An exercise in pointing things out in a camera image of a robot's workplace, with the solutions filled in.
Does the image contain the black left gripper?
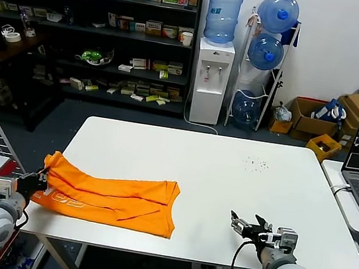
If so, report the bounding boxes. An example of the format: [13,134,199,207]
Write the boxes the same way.
[15,164,53,203]

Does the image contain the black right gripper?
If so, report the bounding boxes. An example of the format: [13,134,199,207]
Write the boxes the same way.
[225,209,282,253]

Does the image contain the orange t-shirt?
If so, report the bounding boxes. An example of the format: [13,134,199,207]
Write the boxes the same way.
[27,147,185,241]

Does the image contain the small dark crumbs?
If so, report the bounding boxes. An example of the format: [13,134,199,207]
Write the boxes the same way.
[244,155,271,174]

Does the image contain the white power strip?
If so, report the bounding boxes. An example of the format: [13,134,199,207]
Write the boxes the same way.
[190,262,225,269]

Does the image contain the small white side table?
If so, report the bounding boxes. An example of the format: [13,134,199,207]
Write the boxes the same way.
[312,158,359,233]

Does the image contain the small yellow cardboard box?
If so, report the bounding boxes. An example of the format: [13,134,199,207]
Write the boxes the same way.
[268,117,294,135]

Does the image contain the yellow plastic bin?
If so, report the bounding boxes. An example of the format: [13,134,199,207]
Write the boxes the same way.
[303,131,344,166]

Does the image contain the open brown cardboard box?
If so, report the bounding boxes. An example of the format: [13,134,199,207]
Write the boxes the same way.
[285,95,342,146]

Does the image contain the blue water jug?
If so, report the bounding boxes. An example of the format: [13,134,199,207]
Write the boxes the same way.
[245,31,287,73]
[254,0,302,37]
[229,88,264,129]

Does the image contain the grey plastic bag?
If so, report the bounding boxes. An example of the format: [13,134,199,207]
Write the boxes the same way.
[272,101,295,123]

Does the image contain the green and white bag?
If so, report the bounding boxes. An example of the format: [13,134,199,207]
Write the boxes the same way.
[73,44,115,71]

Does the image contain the dark wooden desk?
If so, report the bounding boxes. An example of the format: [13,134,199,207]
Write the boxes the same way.
[0,27,64,136]

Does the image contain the white tape roll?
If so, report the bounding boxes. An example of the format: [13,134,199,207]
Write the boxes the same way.
[3,30,23,45]

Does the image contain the red white medicine box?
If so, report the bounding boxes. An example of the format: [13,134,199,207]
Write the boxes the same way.
[129,56,151,71]

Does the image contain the white water dispenser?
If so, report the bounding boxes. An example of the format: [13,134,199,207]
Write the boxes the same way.
[187,36,238,128]

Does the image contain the black shelf unit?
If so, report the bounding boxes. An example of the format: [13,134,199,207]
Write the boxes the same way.
[0,0,203,120]

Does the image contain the clear plastic water bottle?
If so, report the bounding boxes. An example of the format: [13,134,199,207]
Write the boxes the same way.
[16,10,32,34]

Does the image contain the dark blue bottle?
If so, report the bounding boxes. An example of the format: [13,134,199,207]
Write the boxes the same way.
[61,6,76,27]

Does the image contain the white metal jug rack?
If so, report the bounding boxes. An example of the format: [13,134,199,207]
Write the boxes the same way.
[223,4,303,136]

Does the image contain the yellow white medicine box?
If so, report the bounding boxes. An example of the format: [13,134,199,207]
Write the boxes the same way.
[144,19,164,37]

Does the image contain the orange white medicine box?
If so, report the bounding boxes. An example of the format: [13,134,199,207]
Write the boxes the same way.
[160,25,180,40]

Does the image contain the white paper cup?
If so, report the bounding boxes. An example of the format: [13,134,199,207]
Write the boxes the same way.
[180,31,194,48]

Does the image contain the upright blue water bottle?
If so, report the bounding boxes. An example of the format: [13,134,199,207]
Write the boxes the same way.
[201,0,244,48]

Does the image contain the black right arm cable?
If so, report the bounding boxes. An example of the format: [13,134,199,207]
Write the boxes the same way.
[231,237,265,269]

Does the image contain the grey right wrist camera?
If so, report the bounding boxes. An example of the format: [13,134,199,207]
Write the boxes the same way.
[262,224,301,255]

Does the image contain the white dispenser hose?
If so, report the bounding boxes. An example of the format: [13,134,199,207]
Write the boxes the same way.
[179,88,225,136]

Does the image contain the blue bag with white handles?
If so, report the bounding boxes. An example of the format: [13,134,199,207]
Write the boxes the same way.
[311,95,350,125]

